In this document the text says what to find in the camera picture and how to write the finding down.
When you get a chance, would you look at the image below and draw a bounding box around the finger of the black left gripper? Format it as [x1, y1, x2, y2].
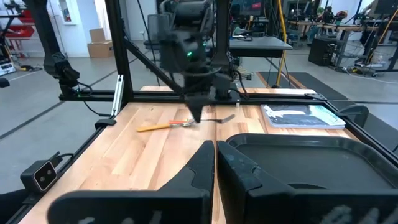
[185, 98, 199, 123]
[198, 96, 211, 123]

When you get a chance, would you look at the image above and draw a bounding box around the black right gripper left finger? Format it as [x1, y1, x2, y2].
[46, 139, 216, 224]

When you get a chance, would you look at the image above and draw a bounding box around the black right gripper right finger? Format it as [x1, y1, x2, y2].
[216, 140, 398, 224]

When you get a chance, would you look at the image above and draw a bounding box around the fork with orange handle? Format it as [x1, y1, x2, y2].
[169, 114, 236, 126]

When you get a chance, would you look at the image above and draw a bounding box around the black rectangular tray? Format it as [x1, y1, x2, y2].
[226, 133, 398, 191]

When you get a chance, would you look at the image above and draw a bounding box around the dark grey desk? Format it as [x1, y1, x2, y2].
[228, 35, 294, 59]

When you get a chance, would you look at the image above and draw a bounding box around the silver light bar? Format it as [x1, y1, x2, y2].
[111, 73, 126, 118]

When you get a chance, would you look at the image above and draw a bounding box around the black mat with striped edge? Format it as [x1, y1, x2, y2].
[292, 72, 349, 101]
[256, 71, 307, 90]

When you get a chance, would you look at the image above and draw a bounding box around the dark computer monitor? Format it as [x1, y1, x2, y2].
[231, 0, 272, 17]

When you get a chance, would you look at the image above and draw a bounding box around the waterfall picture book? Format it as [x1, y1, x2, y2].
[260, 103, 346, 130]

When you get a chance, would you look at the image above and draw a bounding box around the large cardboard box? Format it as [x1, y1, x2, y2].
[87, 40, 114, 58]

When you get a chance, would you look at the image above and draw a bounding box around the cluttered wooden workbench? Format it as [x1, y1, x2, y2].
[287, 18, 379, 68]

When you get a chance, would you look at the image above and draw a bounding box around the red storage shelf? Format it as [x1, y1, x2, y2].
[4, 9, 35, 40]

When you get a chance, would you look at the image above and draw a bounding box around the white device on floor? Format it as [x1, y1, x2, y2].
[0, 60, 16, 77]

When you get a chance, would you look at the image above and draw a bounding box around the spoon with yellow handle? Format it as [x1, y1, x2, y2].
[136, 119, 196, 133]

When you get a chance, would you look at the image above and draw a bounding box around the black aluminium table frame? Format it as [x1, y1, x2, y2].
[6, 0, 398, 224]

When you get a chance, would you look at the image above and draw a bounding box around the yellow cable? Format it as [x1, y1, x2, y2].
[275, 0, 287, 87]

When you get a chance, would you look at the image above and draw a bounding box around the black table-level camera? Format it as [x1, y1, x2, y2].
[20, 159, 59, 194]

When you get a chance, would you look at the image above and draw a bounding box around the white wall cabinet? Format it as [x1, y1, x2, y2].
[58, 0, 78, 26]

